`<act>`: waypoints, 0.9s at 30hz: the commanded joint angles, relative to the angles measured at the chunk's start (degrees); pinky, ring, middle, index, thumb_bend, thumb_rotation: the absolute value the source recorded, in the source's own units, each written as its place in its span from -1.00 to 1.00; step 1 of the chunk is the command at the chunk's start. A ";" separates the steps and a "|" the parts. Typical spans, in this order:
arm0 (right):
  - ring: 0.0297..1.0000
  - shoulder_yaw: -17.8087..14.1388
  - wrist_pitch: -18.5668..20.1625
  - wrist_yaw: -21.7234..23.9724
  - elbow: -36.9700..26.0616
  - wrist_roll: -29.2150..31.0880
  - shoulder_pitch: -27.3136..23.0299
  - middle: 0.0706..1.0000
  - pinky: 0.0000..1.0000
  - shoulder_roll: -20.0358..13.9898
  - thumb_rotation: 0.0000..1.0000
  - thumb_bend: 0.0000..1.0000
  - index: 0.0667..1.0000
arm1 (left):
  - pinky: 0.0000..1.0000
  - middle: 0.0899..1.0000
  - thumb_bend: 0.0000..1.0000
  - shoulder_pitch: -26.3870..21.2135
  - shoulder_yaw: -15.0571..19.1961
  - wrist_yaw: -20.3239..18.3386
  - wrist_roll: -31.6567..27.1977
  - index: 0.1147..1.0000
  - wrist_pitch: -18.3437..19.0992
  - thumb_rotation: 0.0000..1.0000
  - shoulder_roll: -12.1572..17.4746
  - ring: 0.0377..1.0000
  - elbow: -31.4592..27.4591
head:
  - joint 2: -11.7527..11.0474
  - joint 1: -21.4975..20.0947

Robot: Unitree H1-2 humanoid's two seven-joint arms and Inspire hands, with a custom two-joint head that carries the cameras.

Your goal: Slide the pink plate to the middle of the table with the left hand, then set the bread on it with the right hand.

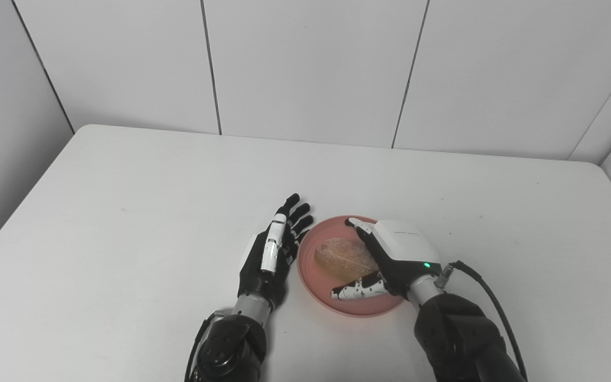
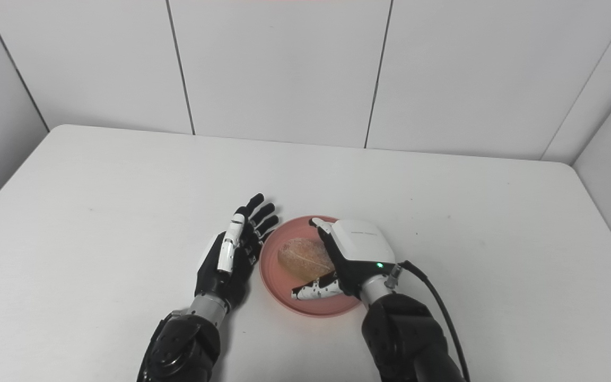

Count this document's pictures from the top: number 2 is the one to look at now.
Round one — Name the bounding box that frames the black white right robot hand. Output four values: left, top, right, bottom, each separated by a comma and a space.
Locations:
291, 218, 397, 301

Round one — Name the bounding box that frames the brown bread roll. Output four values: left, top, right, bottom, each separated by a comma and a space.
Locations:
277, 237, 336, 283

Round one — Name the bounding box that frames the pink round plate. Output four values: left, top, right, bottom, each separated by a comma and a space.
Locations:
259, 215, 364, 318

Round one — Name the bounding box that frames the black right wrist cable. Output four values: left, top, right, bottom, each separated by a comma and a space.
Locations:
385, 261, 470, 382

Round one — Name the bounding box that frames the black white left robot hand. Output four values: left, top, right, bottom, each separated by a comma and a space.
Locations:
194, 193, 280, 312

